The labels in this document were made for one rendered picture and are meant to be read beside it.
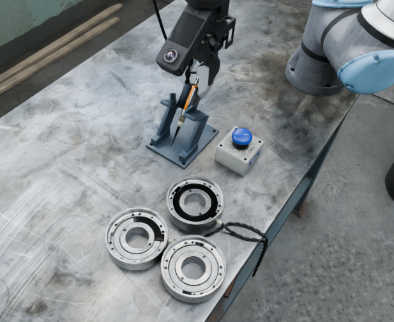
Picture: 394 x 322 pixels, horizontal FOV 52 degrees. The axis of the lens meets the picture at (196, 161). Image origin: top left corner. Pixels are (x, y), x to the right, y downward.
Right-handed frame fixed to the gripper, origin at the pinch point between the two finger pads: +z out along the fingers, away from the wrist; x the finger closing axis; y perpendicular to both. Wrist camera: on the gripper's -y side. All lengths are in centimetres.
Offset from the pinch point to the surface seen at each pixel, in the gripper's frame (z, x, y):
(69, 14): 84, 148, 89
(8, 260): 11.8, 7.5, -41.8
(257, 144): 7.3, -14.6, 2.1
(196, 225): 8.0, -15.0, -19.5
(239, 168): 10.0, -14.2, -3.2
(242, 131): 4.3, -11.5, 0.8
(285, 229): 92, -22, 41
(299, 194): 68, -21, 42
